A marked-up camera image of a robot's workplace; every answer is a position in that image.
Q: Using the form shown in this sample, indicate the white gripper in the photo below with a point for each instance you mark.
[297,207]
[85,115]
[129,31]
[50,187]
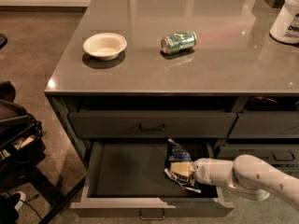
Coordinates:
[203,171]

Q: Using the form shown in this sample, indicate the blue chip bag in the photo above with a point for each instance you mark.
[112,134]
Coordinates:
[176,153]

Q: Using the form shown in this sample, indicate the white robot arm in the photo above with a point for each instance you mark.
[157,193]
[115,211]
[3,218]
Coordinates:
[247,176]

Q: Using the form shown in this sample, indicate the open middle drawer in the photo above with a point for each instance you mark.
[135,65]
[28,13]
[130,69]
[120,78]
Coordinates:
[126,179]

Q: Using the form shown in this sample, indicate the right top drawer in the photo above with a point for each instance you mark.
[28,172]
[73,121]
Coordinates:
[266,124]

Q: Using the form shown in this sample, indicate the right middle drawer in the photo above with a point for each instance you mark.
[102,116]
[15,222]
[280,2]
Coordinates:
[283,157]

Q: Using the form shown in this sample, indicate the closed top drawer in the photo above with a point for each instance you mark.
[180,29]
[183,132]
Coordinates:
[100,124]

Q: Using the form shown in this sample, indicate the dark counter cabinet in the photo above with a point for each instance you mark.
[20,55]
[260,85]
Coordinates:
[235,66]

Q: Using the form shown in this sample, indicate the green soda can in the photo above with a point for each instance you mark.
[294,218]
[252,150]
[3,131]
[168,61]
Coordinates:
[178,42]

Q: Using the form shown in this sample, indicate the white paper bowl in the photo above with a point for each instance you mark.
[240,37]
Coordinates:
[105,46]

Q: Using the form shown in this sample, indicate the white plastic canister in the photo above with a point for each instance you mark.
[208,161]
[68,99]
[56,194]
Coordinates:
[286,26]

